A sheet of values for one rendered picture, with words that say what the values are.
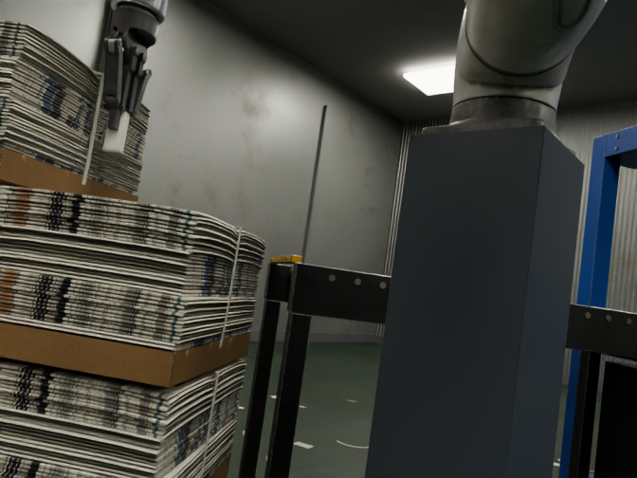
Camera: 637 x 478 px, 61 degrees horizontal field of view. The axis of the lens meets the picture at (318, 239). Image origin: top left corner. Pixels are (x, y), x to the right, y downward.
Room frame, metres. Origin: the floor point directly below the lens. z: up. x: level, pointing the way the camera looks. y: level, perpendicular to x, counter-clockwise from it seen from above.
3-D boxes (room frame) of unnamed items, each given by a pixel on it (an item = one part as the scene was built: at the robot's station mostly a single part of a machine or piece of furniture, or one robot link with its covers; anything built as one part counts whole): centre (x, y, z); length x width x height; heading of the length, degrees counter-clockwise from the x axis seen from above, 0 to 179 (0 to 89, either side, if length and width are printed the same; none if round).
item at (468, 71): (0.81, -0.25, 1.17); 0.18 x 0.16 x 0.22; 169
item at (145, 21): (0.90, 0.36, 1.12); 0.08 x 0.07 x 0.09; 172
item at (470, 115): (0.83, -0.27, 1.03); 0.22 x 0.18 x 0.06; 140
